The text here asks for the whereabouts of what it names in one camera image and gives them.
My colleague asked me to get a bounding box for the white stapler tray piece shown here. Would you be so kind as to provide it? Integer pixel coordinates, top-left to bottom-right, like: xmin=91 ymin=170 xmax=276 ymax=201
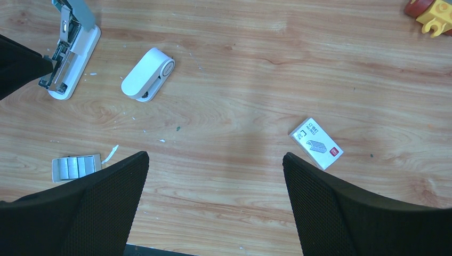
xmin=121 ymin=47 xmax=175 ymax=102

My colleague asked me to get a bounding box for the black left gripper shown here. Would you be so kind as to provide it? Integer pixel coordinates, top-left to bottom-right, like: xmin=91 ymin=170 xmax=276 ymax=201
xmin=1 ymin=35 xmax=53 ymax=99

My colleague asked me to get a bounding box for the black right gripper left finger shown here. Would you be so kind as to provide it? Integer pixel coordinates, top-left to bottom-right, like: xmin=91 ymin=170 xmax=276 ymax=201
xmin=1 ymin=151 xmax=149 ymax=255

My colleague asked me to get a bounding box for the white staple tray with staples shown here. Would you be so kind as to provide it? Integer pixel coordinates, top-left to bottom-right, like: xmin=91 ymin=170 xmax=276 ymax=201
xmin=52 ymin=154 xmax=101 ymax=183

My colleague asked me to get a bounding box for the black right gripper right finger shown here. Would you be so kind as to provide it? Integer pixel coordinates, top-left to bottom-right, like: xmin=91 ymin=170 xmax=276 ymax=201
xmin=282 ymin=153 xmax=451 ymax=255

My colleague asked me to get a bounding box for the colourful toy block car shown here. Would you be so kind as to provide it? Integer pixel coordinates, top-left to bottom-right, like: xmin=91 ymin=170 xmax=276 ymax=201
xmin=404 ymin=0 xmax=451 ymax=38

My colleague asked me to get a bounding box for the small white staple box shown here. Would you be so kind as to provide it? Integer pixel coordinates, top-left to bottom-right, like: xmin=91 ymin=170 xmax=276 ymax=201
xmin=289 ymin=117 xmax=344 ymax=170

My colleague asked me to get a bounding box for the light blue white stapler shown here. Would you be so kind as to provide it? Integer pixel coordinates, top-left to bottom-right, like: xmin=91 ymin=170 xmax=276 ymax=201
xmin=38 ymin=1 xmax=101 ymax=100

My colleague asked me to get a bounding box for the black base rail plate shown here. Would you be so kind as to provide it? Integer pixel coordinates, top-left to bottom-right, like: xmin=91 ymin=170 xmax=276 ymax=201
xmin=123 ymin=244 xmax=193 ymax=256

